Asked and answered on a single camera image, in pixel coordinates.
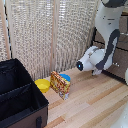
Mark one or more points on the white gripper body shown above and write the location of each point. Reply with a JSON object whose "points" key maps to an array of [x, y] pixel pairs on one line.
{"points": [[97, 71]]}

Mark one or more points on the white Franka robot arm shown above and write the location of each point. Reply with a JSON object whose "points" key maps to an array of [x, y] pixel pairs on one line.
{"points": [[106, 23]]}

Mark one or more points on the brown drawer cabinet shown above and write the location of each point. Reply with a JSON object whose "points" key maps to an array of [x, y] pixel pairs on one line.
{"points": [[121, 56]]}

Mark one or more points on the blue plastic cup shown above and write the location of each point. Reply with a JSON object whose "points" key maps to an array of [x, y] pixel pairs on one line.
{"points": [[65, 77]]}

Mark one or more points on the orange patterned snack box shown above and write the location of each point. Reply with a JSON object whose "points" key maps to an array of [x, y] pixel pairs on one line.
{"points": [[60, 85]]}

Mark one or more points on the yellow plastic bowl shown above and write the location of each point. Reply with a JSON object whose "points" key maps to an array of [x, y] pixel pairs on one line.
{"points": [[42, 84]]}

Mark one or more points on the bamboo folding screen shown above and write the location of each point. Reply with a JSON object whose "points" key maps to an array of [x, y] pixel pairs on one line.
{"points": [[30, 33]]}

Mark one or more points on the black fabric storage box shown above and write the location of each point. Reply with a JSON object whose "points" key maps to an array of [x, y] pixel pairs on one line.
{"points": [[20, 100]]}

